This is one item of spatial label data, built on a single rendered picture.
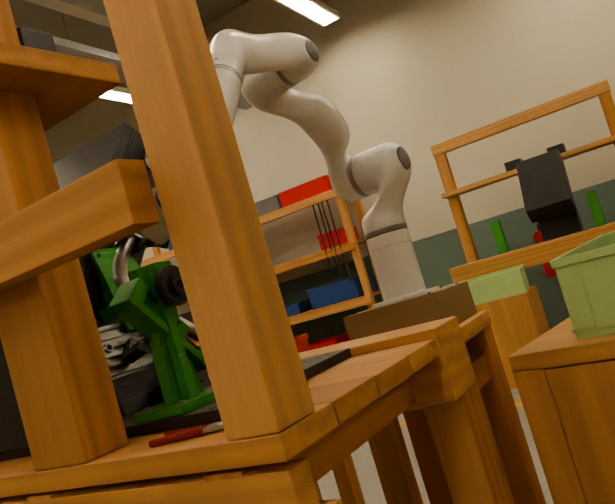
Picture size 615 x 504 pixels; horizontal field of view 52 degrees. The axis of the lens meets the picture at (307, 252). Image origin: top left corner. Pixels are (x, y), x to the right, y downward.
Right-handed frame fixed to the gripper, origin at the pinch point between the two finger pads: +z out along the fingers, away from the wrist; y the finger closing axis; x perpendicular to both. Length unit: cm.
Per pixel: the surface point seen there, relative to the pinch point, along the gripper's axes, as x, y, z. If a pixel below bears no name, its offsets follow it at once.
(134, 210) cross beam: 38, 15, -39
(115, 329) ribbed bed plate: 9.4, -9.4, 15.5
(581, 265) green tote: 7, -65, -68
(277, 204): -459, -226, 244
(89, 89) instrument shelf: -0.9, 25.4, -24.5
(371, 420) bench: 37, -42, -30
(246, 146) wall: -566, -188, 270
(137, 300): 26.5, -0.3, -13.5
